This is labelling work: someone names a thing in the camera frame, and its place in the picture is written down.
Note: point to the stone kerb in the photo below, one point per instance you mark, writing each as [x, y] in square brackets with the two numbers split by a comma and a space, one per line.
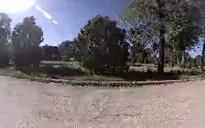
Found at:
[123, 82]

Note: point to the row of trees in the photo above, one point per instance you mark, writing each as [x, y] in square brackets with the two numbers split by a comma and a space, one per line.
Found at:
[103, 43]

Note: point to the pale gravel path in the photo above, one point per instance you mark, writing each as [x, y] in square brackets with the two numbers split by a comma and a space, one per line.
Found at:
[100, 106]

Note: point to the grass field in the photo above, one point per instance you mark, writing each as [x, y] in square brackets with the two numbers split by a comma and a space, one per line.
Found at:
[100, 77]

